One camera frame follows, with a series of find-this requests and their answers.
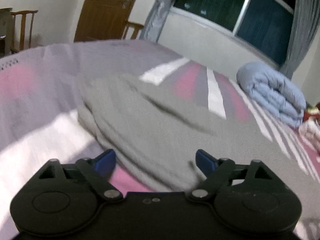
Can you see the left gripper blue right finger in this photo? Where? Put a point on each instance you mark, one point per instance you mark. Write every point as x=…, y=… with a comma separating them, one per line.
x=217, y=172

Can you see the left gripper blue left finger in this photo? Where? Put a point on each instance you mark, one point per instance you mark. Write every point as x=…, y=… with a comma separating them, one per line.
x=96, y=172

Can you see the grey pants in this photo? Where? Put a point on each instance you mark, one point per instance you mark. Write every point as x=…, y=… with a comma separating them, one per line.
x=156, y=135

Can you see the striped pink grey bedsheet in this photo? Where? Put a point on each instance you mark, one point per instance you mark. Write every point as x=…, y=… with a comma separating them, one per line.
x=40, y=96

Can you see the folded light blue quilt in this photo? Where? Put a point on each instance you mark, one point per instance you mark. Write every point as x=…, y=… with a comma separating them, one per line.
x=272, y=91

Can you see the folded white red blanket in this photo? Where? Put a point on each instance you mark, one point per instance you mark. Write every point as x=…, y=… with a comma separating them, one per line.
x=310, y=126

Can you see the wooden chair by door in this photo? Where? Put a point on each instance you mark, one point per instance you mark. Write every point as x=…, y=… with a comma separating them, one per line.
x=135, y=27

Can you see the wooden chair by cabinet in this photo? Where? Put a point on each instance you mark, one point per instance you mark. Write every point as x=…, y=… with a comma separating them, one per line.
x=23, y=14

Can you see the wooden cabinet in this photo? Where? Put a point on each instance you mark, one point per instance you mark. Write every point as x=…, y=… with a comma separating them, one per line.
x=5, y=30

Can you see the brown wooden door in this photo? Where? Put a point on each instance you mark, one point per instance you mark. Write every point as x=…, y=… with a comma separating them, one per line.
x=103, y=20

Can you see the grey curtain far side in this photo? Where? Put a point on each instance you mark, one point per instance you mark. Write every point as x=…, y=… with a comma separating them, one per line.
x=304, y=28

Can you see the grey curtain near door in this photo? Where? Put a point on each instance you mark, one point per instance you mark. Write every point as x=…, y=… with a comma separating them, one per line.
x=156, y=20

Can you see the window with white frame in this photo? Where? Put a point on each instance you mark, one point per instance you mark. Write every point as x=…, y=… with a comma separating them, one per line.
x=263, y=24

